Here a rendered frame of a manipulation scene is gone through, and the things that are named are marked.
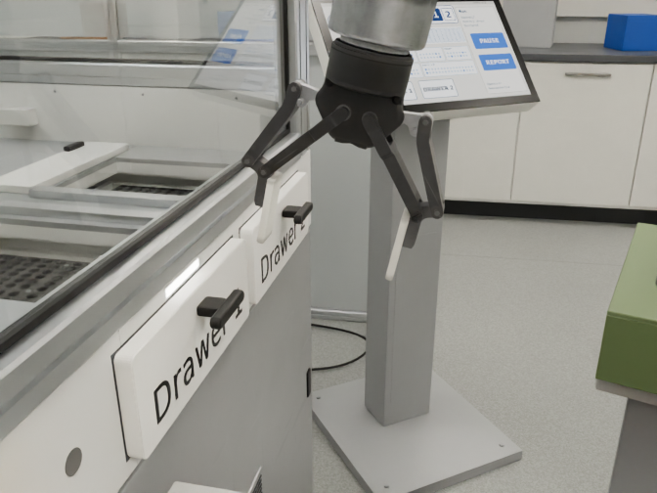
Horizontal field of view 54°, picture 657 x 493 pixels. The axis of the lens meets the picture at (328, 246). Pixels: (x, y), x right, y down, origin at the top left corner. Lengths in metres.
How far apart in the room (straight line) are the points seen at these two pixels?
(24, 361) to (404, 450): 1.48
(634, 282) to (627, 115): 2.78
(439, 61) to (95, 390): 1.19
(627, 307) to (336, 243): 1.68
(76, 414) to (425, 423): 1.50
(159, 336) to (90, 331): 0.09
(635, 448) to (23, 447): 0.80
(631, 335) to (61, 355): 0.63
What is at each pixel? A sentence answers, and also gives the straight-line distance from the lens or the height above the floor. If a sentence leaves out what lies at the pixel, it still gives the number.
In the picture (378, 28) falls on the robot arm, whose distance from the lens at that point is 0.56.
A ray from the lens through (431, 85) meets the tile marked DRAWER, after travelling 1.51.
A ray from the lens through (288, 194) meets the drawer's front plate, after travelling 0.99.
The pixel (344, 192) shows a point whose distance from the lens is 2.35.
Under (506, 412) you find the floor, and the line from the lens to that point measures 2.12.
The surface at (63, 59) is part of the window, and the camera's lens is 0.53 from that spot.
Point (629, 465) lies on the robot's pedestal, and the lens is 1.05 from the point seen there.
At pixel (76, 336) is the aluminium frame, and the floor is 0.97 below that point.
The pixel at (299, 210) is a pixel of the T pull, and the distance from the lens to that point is 0.95.
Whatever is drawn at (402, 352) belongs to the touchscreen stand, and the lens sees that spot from 1.82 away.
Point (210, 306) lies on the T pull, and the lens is 0.68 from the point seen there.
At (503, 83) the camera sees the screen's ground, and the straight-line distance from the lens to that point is 1.63.
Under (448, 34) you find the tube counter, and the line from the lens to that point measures 1.62.
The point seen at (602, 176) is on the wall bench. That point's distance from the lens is 3.73.
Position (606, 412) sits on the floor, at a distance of 2.22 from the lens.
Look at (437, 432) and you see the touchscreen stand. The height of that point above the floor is 0.04.
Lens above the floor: 1.22
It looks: 22 degrees down
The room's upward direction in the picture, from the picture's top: straight up
